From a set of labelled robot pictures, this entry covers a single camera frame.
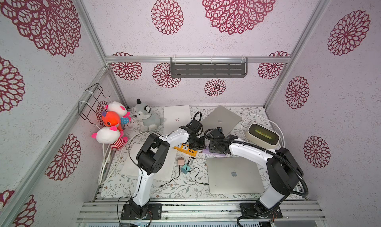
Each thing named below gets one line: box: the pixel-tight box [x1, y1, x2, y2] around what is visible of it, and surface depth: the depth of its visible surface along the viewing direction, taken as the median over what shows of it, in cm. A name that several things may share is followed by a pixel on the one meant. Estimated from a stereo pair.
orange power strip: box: [173, 144, 198, 158], surface depth 95 cm
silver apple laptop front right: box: [206, 157, 265, 195], surface depth 87 cm
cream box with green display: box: [245, 123, 280, 150], surface depth 99 cm
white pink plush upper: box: [105, 101, 127, 117], surface depth 97 cm
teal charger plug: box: [180, 164, 191, 175], surface depth 87 cm
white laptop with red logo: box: [163, 105, 192, 135], surface depth 116 cm
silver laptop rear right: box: [201, 105, 243, 136], surface depth 119 cm
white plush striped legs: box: [91, 125, 129, 151], surface depth 82 cm
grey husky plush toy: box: [133, 98, 167, 132], surface depth 97 cm
